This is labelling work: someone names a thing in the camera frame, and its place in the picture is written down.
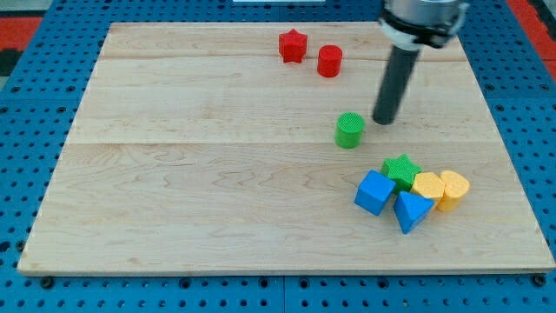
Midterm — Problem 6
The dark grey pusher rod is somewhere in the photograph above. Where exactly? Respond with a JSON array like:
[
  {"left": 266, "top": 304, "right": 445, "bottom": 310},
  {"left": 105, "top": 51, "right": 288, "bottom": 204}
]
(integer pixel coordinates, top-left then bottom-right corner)
[{"left": 372, "top": 46, "right": 420, "bottom": 125}]

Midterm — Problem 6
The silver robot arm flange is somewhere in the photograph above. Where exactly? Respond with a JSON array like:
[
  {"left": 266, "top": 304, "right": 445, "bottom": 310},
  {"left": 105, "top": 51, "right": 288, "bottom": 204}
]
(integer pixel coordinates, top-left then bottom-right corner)
[{"left": 379, "top": 0, "right": 470, "bottom": 51}]

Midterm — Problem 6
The red star block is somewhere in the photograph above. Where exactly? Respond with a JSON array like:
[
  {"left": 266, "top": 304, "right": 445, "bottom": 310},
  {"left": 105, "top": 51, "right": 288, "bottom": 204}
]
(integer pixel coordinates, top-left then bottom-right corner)
[{"left": 278, "top": 29, "right": 308, "bottom": 63}]

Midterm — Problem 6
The green star block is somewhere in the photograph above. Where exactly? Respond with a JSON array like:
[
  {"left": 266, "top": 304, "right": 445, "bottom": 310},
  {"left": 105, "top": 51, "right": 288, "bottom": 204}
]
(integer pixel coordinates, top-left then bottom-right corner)
[{"left": 381, "top": 154, "right": 422, "bottom": 194}]

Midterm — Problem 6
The green cylinder block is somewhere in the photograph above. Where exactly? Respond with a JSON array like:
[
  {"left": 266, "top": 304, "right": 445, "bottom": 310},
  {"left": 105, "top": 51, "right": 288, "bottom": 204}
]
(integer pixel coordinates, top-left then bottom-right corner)
[{"left": 334, "top": 112, "right": 365, "bottom": 149}]

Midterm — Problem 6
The light wooden board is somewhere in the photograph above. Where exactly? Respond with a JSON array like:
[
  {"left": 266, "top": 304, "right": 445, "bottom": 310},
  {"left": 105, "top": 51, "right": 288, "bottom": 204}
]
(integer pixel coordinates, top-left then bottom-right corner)
[{"left": 17, "top": 23, "right": 555, "bottom": 276}]

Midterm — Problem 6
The blue cube block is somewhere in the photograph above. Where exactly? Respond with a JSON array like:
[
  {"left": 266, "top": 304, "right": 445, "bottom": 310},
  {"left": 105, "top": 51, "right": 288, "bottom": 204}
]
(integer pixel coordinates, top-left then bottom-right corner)
[{"left": 354, "top": 170, "right": 395, "bottom": 216}]

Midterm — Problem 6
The red cylinder block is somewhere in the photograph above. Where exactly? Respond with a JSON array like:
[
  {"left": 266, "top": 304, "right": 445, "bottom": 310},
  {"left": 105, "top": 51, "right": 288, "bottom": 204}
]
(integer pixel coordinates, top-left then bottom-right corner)
[{"left": 317, "top": 44, "right": 343, "bottom": 78}]

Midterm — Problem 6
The blue triangle block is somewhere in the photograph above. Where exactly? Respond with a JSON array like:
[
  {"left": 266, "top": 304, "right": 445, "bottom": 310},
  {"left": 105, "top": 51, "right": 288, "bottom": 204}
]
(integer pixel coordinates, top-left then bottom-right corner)
[{"left": 394, "top": 191, "right": 434, "bottom": 235}]

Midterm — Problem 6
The yellow hexagon block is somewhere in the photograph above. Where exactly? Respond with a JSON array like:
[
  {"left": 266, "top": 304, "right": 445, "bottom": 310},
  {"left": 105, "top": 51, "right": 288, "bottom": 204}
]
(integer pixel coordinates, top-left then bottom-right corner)
[{"left": 410, "top": 172, "right": 446, "bottom": 209}]

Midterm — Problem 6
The yellow heart block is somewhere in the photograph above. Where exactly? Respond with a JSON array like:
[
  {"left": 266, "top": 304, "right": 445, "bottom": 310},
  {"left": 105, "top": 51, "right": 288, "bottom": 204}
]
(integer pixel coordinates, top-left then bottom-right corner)
[{"left": 437, "top": 170, "right": 471, "bottom": 212}]

